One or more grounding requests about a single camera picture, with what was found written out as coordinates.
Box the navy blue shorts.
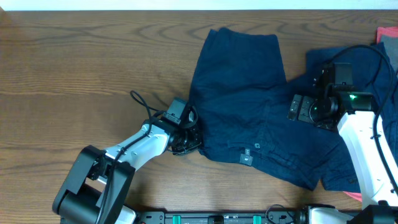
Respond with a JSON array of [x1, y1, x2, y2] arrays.
[[189, 28, 348, 191]]

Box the grey garment under pile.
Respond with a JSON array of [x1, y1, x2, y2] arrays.
[[381, 35, 398, 73]]

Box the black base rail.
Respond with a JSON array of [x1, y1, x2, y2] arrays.
[[134, 204, 308, 224]]

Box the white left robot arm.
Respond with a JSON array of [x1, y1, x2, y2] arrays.
[[52, 118, 203, 223]]

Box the red garment under pile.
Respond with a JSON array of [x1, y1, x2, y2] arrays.
[[344, 27, 397, 202]]

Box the dark blue shirt pile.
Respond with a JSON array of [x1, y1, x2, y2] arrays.
[[305, 42, 398, 194]]

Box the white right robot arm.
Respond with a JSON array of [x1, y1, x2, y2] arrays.
[[287, 91, 397, 223]]

